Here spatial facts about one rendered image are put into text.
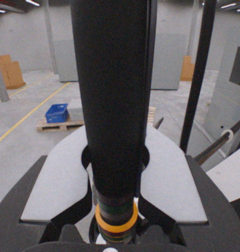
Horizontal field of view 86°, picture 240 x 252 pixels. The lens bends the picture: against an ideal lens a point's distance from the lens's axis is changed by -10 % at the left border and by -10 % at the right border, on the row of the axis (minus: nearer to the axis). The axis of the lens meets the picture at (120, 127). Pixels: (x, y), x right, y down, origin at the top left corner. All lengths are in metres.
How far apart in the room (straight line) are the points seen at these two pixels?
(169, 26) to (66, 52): 8.12
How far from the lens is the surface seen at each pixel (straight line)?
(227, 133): 0.37
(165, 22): 12.75
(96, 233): 0.45
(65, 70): 7.66
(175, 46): 5.87
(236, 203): 0.36
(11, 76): 8.36
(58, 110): 3.85
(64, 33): 12.96
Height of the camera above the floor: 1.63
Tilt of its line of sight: 31 degrees down
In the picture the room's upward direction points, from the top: straight up
